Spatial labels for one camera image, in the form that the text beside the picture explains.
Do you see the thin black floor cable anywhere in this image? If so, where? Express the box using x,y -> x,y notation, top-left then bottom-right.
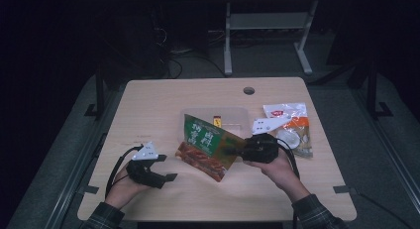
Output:
358,191 -> 409,229

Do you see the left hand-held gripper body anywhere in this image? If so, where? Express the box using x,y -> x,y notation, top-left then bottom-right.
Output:
126,141 -> 166,190

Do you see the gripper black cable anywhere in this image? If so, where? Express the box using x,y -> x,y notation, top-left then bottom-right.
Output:
104,144 -> 145,200
276,138 -> 301,181

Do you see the orange and clear food packet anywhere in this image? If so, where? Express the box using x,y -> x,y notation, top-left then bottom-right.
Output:
262,102 -> 314,159

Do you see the green seasoning packet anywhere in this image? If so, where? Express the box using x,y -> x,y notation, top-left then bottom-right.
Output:
174,113 -> 248,183

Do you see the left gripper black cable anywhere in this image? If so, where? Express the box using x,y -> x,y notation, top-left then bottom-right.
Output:
104,144 -> 145,200

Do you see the person's right hand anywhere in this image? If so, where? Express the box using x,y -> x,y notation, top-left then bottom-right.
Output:
243,148 -> 313,203

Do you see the black metal stand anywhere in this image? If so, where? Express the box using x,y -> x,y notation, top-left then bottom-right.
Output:
366,58 -> 394,120

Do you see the clear plastic container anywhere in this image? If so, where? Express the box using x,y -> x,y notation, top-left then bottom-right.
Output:
177,106 -> 251,148

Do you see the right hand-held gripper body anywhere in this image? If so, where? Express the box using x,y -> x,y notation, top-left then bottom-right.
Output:
242,115 -> 292,165

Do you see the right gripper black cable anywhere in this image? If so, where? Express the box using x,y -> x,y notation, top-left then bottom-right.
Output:
276,138 -> 301,181

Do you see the tangle of floor cables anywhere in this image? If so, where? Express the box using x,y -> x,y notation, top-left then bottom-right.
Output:
157,25 -> 229,79

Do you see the person's left hand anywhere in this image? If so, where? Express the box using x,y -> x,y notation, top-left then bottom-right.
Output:
104,164 -> 152,211

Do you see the grey metal stand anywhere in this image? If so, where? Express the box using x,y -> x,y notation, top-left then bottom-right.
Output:
223,0 -> 320,76

